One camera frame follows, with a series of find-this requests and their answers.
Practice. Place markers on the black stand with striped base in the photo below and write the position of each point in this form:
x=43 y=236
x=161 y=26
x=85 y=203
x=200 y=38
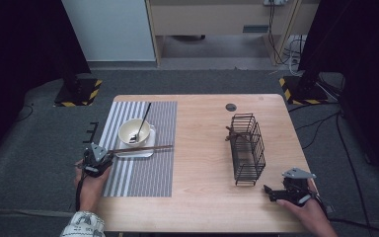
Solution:
x=79 y=94
x=304 y=90

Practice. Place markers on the white power strip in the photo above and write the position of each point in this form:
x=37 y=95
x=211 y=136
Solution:
x=274 y=2

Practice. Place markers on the square white plate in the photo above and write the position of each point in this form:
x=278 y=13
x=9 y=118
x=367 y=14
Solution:
x=144 y=153

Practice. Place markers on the cream bowl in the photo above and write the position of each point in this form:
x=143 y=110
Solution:
x=126 y=133

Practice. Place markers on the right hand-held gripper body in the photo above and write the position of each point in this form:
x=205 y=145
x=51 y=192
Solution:
x=297 y=189

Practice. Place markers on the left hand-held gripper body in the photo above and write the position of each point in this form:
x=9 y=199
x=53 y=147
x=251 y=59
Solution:
x=95 y=161

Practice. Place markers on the beige desk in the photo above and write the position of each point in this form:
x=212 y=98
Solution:
x=210 y=16

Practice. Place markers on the person's left hand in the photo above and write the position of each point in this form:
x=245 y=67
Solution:
x=90 y=192

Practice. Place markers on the person's right hand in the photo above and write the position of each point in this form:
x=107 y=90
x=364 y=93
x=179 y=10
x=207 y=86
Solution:
x=312 y=212

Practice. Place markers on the white cabinet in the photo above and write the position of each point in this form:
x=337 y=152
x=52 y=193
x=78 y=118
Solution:
x=108 y=29

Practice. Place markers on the grey striped placemat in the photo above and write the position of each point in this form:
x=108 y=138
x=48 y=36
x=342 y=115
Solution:
x=151 y=171

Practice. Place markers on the grey vent grille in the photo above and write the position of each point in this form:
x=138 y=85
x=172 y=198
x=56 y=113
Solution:
x=255 y=28

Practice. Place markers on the black curtain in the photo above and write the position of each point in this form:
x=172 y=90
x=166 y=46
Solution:
x=358 y=65
x=19 y=65

